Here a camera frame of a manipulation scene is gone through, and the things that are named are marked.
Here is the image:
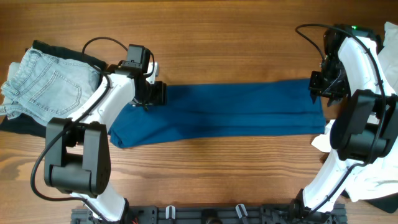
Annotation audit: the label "white garment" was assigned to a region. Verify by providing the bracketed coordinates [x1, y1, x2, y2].
[303, 24, 397, 208]

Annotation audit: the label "right black cable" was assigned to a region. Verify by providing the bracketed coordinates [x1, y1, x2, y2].
[294, 23, 388, 215]

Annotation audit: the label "black cable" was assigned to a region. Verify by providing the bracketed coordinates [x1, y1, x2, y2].
[30, 36, 130, 223]
[294, 23, 388, 215]

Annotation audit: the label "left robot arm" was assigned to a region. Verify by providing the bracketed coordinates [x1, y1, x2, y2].
[41, 44, 167, 223]

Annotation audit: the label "folded black garment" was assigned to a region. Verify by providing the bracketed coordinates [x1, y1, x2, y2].
[1, 40, 107, 138]

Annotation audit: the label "folded light blue jeans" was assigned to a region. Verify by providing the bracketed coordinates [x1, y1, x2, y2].
[1, 48, 100, 126]

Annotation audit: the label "black garment with logo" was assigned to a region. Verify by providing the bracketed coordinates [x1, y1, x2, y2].
[364, 194, 398, 213]

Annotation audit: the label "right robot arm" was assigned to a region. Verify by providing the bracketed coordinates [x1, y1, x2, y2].
[288, 24, 397, 223]

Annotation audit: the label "blue t-shirt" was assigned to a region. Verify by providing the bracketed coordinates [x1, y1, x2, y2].
[108, 79, 326, 148]

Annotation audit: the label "left black cable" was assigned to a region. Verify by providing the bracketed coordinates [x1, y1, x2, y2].
[30, 36, 130, 223]

